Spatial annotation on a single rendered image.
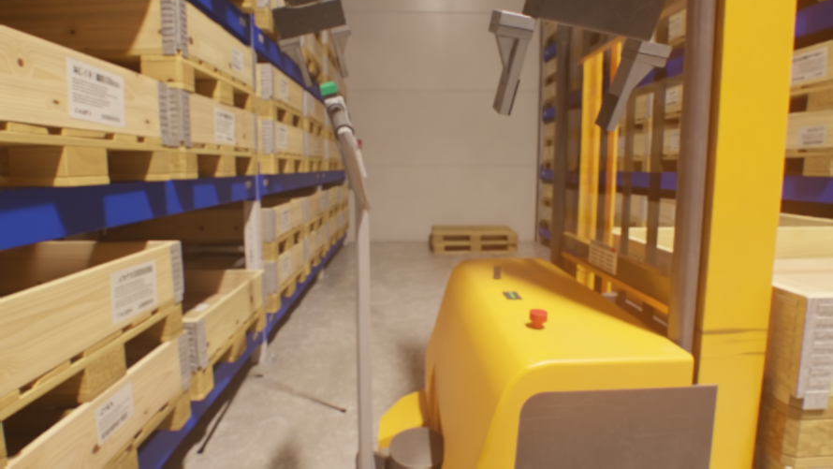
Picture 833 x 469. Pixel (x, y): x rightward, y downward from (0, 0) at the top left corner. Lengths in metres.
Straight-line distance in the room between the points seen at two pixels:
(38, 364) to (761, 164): 1.54
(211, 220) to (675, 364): 2.56
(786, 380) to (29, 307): 1.55
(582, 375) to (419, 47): 6.33
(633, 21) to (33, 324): 1.24
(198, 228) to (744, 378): 2.71
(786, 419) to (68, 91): 1.72
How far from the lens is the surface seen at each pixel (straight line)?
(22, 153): 1.37
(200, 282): 2.71
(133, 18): 1.93
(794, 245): 2.08
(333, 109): 0.93
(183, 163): 1.78
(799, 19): 3.16
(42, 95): 1.27
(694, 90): 0.90
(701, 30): 0.92
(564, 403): 0.83
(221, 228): 2.85
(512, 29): 0.45
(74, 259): 1.90
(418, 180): 6.58
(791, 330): 1.03
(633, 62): 0.52
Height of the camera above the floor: 1.23
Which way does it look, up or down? 6 degrees down
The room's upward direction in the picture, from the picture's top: straight up
